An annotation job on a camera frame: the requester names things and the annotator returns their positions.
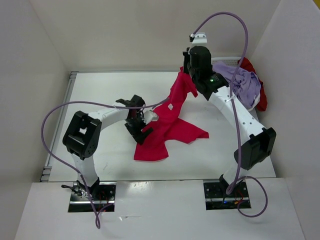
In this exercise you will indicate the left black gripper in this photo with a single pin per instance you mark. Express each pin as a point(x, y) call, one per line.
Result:
point(134, 133)

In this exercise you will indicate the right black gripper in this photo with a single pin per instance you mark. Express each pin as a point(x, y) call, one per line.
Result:
point(186, 56)

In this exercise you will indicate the pink t shirt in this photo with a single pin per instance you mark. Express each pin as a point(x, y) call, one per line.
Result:
point(169, 126)

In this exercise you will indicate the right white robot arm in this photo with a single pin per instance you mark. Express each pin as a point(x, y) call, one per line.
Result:
point(255, 142)

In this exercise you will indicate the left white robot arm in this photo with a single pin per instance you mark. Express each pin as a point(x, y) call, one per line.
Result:
point(82, 136)

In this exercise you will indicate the white plastic laundry basket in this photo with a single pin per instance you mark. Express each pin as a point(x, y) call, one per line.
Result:
point(227, 60)

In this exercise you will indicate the lavender t shirt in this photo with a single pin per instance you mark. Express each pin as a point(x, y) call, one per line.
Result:
point(246, 85)

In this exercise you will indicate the dark red t shirt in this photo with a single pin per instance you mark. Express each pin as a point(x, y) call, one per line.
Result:
point(263, 102)

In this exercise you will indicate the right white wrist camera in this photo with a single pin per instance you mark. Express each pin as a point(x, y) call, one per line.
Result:
point(198, 39)

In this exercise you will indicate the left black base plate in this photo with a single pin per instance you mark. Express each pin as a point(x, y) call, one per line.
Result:
point(103, 199)

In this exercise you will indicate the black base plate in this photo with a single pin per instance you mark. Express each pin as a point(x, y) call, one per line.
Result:
point(217, 199)
point(103, 199)

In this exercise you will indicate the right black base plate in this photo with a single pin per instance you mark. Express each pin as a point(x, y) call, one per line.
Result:
point(217, 199)

